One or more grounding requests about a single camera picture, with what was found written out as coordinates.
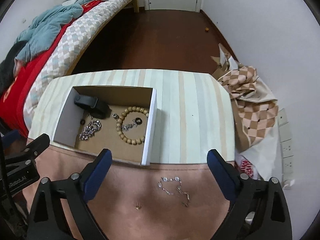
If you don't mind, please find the thick silver chain bracelet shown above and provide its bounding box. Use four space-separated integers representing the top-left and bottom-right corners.
79 118 103 141

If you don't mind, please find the black smart band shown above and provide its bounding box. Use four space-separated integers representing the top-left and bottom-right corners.
74 94 111 119

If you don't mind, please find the silver charm chain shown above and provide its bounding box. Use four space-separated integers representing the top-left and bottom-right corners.
121 119 139 132

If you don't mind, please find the wooden bead bracelet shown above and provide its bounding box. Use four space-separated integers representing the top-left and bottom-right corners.
115 106 150 145

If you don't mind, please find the red blanket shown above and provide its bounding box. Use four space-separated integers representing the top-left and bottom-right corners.
1 0 108 138

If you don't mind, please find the white plastic bag red print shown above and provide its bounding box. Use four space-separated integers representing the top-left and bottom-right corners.
235 126 282 180

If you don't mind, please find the black fuzzy blanket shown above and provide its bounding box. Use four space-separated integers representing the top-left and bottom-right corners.
0 41 27 95

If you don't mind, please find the white power strip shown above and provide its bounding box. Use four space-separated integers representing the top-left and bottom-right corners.
277 108 295 190

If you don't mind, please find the pink and striped table cloth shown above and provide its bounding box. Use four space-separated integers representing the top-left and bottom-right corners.
29 69 235 239

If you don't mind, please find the white cardboard box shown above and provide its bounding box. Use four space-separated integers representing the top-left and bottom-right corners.
52 86 157 166

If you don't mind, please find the checkered bed sheet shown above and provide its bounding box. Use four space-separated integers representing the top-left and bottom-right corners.
23 0 133 130

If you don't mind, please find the brown checkered cloth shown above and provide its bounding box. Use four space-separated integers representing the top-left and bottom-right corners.
218 66 278 151

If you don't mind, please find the blue quilted comforter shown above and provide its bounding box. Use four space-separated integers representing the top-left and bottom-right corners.
14 0 94 64

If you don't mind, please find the thin silver flower necklace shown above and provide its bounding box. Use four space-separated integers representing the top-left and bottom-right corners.
157 176 190 209

